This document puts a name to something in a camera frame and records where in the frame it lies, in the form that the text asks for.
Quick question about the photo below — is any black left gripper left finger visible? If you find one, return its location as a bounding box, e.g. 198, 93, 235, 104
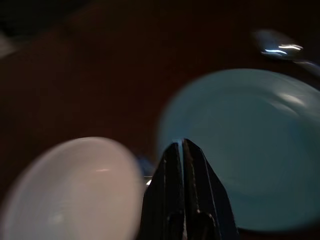
140, 140, 186, 240

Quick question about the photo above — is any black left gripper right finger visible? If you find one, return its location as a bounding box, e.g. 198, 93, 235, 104
183, 138, 240, 240

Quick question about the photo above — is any light blue plate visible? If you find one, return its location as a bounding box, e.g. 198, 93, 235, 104
157, 68, 320, 232

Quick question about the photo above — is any white bowl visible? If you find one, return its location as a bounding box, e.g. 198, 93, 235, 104
0, 136, 141, 240

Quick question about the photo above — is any dark brown wooden table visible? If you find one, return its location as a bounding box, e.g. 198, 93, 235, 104
0, 0, 320, 240

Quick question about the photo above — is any silver spoon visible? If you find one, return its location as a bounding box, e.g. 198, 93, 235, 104
251, 29, 320, 76

